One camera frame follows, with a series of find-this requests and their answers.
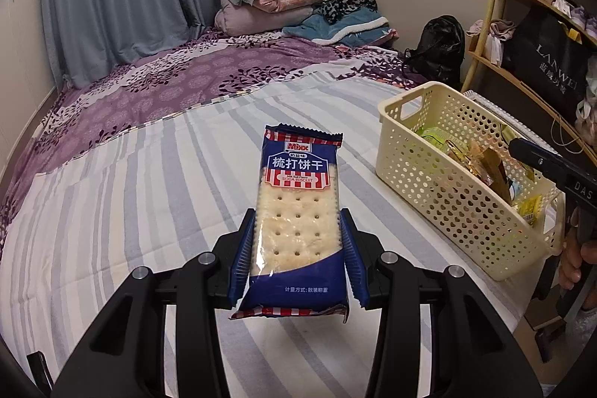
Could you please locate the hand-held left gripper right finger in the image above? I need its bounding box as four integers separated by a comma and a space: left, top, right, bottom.
340, 207, 546, 398

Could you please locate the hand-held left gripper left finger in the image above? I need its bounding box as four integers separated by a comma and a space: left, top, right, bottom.
51, 208, 259, 398

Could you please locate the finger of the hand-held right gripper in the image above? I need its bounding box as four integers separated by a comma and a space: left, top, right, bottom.
508, 138, 569, 190

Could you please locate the gold foil snack packet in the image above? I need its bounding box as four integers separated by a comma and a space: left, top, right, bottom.
476, 146, 512, 201

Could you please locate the yellow cracker packet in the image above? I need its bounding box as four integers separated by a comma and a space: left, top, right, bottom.
514, 194, 545, 225

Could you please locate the orange snack clear packet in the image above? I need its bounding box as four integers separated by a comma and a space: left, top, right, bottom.
447, 140, 482, 176

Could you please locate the blue soda biscuit packet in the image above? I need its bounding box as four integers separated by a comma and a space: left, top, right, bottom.
228, 123, 351, 325

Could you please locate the green snack packet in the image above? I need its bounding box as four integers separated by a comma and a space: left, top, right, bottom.
416, 126, 456, 150

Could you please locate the cream perforated plastic basket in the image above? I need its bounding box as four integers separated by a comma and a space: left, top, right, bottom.
376, 81, 568, 282

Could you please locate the person's right hand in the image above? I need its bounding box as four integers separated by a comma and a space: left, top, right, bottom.
557, 238, 597, 292

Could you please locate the black shopping bag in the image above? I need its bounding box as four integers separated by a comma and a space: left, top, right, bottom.
500, 5, 591, 125

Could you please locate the white plastic bag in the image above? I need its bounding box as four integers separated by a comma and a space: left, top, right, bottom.
484, 33, 505, 69

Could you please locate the striped blue white blanket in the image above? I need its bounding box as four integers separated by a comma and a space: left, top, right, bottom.
0, 69, 530, 398

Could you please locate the pink cloth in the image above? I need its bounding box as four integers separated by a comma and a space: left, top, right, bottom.
465, 19, 517, 43

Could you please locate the black backpack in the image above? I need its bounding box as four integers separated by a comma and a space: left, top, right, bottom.
402, 15, 468, 90

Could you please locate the purple floral bedsheet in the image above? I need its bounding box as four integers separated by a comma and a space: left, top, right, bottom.
0, 25, 423, 250

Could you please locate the black flat slab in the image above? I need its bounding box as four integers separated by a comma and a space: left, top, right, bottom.
25, 350, 53, 398

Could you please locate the blue fleece blanket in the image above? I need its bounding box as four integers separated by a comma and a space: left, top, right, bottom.
281, 11, 400, 47

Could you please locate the leopard print cloth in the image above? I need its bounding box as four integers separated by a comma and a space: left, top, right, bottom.
314, 0, 379, 24

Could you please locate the mauve folded quilt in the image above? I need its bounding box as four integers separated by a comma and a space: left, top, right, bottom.
214, 1, 319, 37

